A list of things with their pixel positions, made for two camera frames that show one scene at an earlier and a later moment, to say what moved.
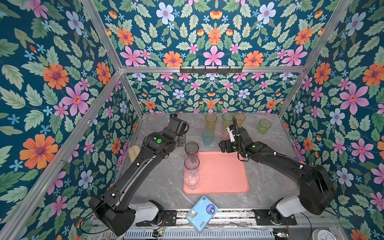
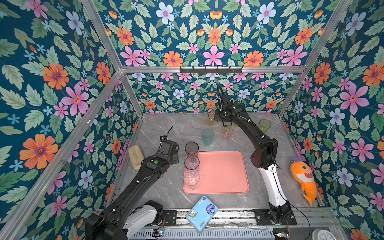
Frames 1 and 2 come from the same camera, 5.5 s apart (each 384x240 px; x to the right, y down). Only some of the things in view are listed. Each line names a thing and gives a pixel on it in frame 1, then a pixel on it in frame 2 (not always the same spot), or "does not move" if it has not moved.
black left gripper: x=185 y=131 to x=176 y=156
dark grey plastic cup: x=191 y=148 does not move
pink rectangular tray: x=221 y=172 does not move
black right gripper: x=228 y=150 to x=216 y=116
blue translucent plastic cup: x=191 y=162 does not move
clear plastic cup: x=191 y=178 does not move
